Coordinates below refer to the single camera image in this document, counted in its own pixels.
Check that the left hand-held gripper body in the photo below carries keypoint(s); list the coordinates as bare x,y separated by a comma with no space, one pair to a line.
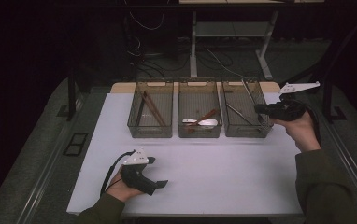
136,180

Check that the person's right hand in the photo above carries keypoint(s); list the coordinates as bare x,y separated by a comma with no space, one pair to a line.
302,133

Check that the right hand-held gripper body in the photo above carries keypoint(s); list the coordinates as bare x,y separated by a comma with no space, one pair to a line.
287,110

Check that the smoky transparent plastic bin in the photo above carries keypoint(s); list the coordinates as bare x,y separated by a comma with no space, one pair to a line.
235,93
164,102
195,99

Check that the black metal stand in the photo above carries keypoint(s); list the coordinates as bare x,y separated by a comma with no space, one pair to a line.
326,107
71,93

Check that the brown wooden chopstick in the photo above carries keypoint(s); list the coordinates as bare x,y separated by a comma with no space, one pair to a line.
153,109
156,107

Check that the white ceramic spoon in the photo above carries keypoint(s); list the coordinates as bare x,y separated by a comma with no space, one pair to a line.
211,122

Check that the brown wooden spoon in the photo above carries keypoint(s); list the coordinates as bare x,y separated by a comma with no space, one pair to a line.
206,116

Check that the white table mat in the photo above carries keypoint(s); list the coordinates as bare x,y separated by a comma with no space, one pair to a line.
214,180

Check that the person's left hand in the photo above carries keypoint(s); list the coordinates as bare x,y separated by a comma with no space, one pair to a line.
122,191

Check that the white metal desk frame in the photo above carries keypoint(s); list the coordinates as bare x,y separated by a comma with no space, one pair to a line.
232,28

